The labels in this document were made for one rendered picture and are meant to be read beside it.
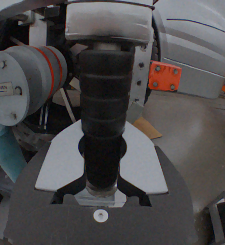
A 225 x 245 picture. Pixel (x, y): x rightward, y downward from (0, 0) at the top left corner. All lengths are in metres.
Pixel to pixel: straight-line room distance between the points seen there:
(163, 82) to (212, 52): 0.49
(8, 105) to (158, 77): 0.31
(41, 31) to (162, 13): 0.48
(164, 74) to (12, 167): 0.48
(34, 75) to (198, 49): 0.66
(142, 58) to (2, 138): 0.39
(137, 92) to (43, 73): 0.21
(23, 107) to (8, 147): 0.19
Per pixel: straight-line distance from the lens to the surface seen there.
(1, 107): 0.24
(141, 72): 0.31
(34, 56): 0.23
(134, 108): 0.33
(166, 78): 0.33
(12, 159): 0.40
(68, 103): 0.45
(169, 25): 0.63
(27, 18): 0.35
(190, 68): 0.68
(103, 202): 0.81
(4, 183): 0.71
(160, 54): 0.60
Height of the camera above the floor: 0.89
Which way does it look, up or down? 31 degrees down
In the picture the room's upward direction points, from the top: 4 degrees clockwise
